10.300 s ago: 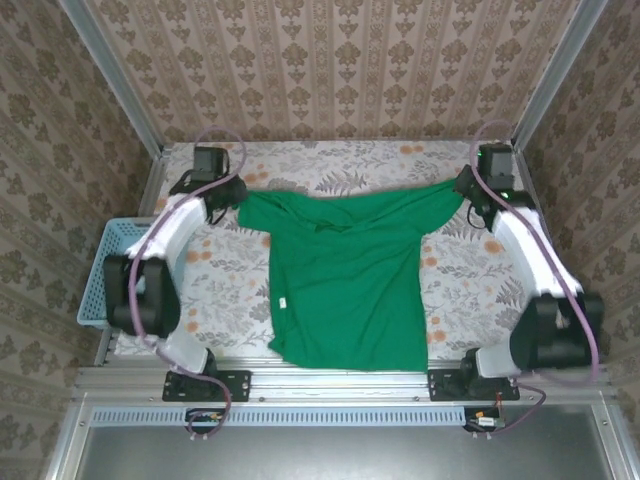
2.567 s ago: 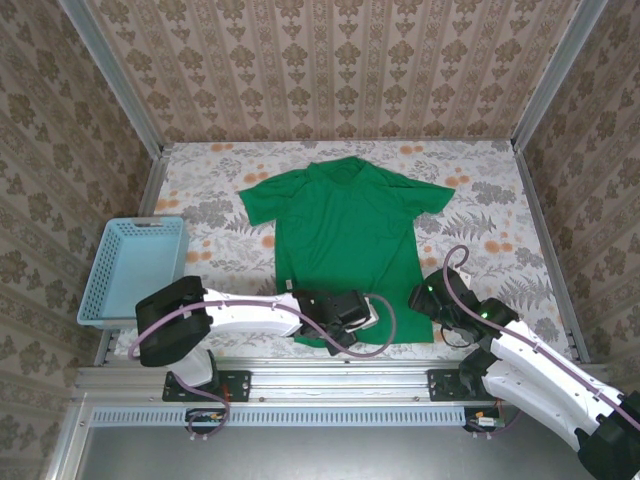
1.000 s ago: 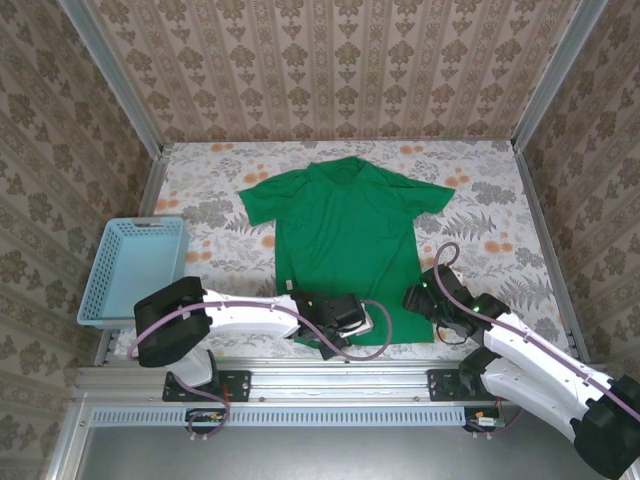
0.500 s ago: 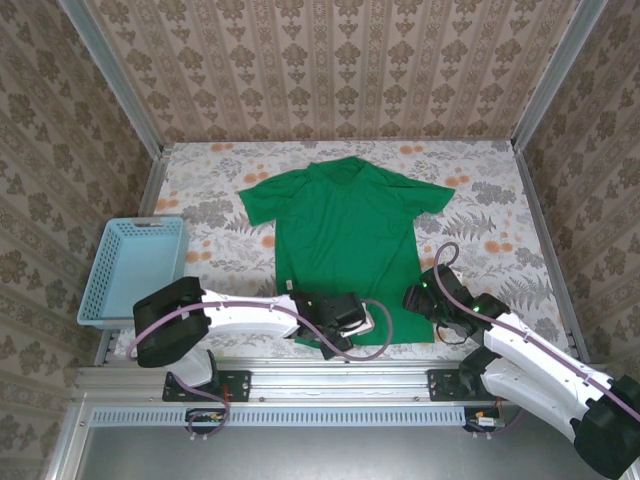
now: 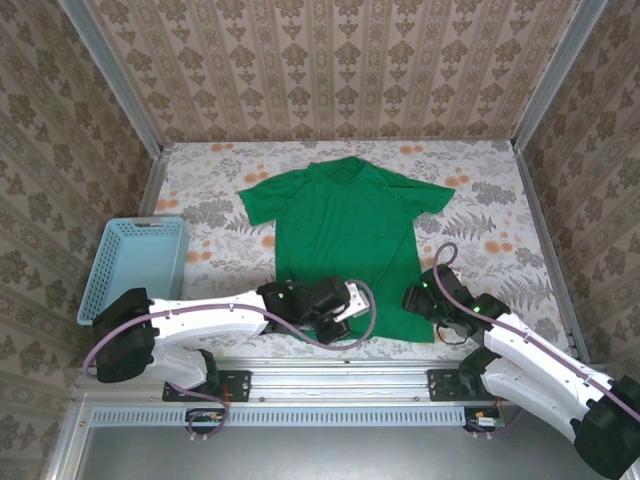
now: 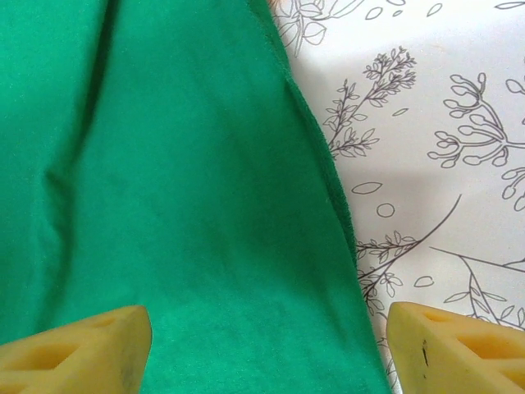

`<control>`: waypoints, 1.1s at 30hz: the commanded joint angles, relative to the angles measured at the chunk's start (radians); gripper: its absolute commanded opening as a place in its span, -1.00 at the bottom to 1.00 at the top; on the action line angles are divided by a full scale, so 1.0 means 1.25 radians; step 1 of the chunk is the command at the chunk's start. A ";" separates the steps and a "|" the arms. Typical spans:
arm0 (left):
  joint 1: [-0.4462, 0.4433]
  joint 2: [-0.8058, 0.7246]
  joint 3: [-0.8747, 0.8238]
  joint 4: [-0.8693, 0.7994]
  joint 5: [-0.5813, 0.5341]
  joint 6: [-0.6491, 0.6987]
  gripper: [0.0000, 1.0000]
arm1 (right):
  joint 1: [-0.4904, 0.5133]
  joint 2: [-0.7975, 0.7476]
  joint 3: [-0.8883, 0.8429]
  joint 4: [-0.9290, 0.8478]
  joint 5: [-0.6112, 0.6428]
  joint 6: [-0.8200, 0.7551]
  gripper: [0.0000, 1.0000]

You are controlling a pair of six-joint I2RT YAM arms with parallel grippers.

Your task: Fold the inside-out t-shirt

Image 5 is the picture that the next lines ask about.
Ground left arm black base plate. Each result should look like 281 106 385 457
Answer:
162 369 252 403

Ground grey metal sheet panel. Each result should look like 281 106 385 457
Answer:
74 405 621 480

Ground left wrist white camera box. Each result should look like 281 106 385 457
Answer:
333 281 371 321

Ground floral patterned tablecloth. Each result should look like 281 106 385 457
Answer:
107 141 576 362

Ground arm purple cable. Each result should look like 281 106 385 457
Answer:
82 279 377 442
432 241 640 441

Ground grey slotted cable duct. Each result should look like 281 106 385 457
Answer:
92 405 466 427

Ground small connector board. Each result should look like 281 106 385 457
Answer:
185 407 226 434
464 407 506 432

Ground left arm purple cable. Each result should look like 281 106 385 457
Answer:
82 279 377 442

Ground thin black cable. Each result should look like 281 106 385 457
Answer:
433 319 475 347

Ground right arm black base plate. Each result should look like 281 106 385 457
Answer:
428 368 481 402

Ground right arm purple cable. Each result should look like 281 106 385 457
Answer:
432 241 640 441

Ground aluminium table side rail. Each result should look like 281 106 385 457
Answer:
137 144 175 219
513 147 592 365

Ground green t-shirt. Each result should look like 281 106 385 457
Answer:
237 155 456 345

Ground aluminium frame post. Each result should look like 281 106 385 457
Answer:
512 0 609 151
57 0 166 159

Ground light blue plastic basket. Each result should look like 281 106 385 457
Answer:
76 215 191 326

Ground long aluminium mounting rail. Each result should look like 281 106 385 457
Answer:
74 357 614 401

